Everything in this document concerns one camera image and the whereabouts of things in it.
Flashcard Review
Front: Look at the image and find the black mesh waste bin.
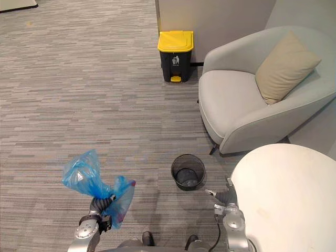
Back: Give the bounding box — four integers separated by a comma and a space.
171, 154, 206, 192

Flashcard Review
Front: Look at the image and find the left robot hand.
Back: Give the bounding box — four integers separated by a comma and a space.
89, 193, 118, 212

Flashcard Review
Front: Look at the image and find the blue plastic trash bag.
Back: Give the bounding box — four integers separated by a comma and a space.
61, 149, 137, 230

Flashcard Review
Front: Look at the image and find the yellow lid pedal trash can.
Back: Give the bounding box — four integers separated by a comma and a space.
157, 30, 194, 83

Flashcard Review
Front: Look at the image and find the light grey armchair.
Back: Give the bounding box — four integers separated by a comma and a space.
198, 25, 336, 155

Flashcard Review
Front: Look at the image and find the dark robot foot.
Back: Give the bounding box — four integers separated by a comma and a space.
184, 234, 199, 250
142, 231, 155, 247

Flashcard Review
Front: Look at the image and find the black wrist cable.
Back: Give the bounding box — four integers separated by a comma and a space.
209, 214, 222, 248

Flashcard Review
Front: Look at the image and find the beige cushion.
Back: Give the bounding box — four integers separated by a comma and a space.
255, 30, 322, 106

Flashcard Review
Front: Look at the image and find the white panel with dark edge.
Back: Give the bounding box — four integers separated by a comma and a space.
0, 0, 39, 13

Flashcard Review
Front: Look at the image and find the dark right robot foot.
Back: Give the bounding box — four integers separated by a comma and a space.
184, 234, 199, 250

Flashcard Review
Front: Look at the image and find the silver robot body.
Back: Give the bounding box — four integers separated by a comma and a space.
99, 238, 211, 252

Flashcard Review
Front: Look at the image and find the dark left robot foot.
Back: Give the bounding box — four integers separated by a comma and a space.
142, 231, 155, 247

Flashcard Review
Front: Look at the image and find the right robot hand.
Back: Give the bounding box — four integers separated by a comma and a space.
205, 177, 238, 206

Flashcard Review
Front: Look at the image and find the round white tea table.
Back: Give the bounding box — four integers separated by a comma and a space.
230, 143, 336, 252

